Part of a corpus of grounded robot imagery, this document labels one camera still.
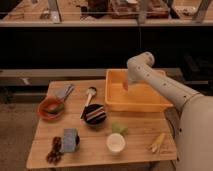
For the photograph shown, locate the red apple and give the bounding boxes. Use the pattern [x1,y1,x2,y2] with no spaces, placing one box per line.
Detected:
[122,80,129,91]

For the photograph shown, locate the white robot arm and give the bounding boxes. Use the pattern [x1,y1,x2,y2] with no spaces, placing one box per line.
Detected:
[127,52,213,171]

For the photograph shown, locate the yellow plastic tray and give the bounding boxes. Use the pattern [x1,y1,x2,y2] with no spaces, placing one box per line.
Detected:
[105,69,173,112]

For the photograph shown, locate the white spoon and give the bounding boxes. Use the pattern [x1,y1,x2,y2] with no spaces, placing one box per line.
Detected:
[85,87,97,106]

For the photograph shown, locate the green cup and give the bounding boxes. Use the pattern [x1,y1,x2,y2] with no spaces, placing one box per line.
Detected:
[112,122,128,135]

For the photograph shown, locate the layered cake slice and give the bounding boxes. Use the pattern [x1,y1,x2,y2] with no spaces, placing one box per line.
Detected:
[85,104,106,124]

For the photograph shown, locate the white cup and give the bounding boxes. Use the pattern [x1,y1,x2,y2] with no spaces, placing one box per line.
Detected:
[106,133,126,154]

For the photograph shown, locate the wooden table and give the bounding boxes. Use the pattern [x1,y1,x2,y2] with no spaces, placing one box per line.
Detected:
[26,80,177,169]

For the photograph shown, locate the green vegetable in bowl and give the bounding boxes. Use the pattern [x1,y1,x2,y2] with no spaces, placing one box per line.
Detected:
[43,103,64,114]

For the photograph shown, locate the blue grey sponge block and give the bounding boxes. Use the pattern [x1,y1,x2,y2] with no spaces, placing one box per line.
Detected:
[62,128,77,153]

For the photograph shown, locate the orange bowl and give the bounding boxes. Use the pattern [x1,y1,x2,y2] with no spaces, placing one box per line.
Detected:
[37,97,64,121]

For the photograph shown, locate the dark grape bunch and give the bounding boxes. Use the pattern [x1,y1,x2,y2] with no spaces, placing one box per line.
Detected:
[46,137,62,164]

